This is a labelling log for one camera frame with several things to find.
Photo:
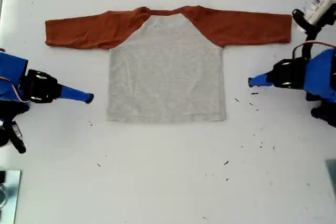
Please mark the grey t-shirt with brown sleeves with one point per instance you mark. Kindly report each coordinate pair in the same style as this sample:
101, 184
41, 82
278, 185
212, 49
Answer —
168, 72

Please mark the black camera stalk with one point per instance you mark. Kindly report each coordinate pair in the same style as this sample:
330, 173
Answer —
309, 43

